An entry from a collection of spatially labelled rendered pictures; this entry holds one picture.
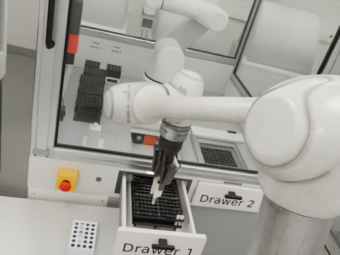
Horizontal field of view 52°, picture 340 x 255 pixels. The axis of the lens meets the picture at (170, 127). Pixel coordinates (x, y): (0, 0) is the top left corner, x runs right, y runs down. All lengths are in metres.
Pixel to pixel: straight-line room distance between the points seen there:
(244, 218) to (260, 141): 1.19
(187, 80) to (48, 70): 0.45
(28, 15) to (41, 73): 3.46
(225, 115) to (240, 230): 0.97
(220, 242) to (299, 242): 1.18
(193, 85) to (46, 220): 0.74
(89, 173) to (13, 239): 0.33
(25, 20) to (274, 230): 4.34
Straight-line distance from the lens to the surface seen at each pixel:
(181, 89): 0.96
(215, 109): 0.77
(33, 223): 1.36
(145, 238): 1.16
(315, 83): 0.46
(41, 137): 1.30
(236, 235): 1.69
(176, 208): 1.35
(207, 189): 1.43
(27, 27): 4.67
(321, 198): 0.48
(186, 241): 1.19
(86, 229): 1.32
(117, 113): 0.88
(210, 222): 1.59
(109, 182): 1.39
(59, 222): 1.36
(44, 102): 1.23
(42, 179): 1.41
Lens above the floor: 1.74
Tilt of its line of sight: 28 degrees down
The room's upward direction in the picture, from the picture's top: 16 degrees clockwise
